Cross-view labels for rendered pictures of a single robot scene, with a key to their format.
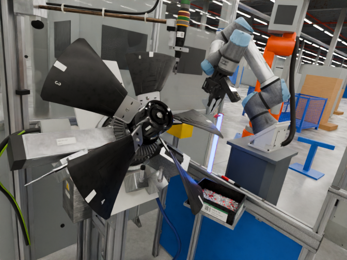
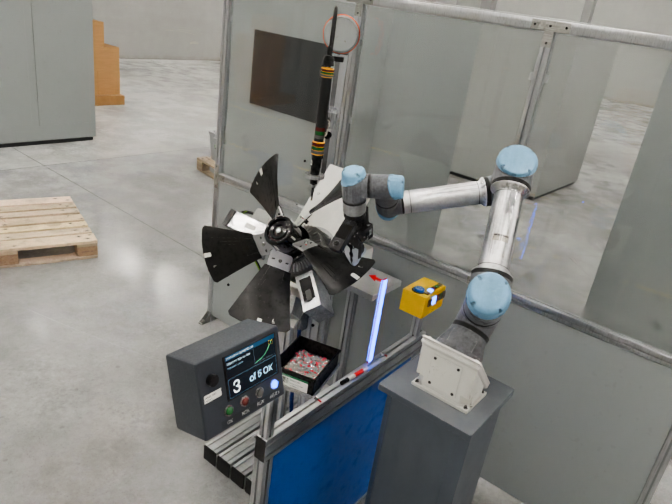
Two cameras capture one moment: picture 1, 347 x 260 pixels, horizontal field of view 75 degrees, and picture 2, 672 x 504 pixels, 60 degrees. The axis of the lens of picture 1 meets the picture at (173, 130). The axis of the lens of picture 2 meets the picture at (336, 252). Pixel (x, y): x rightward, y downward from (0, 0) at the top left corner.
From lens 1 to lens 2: 2.10 m
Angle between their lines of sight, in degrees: 74
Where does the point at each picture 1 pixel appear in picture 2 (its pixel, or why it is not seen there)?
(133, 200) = not seen: hidden behind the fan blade
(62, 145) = (246, 228)
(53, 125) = (260, 214)
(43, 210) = (335, 328)
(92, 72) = (269, 180)
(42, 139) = (241, 218)
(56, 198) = not seen: hidden behind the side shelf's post
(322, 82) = not seen: outside the picture
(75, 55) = (268, 165)
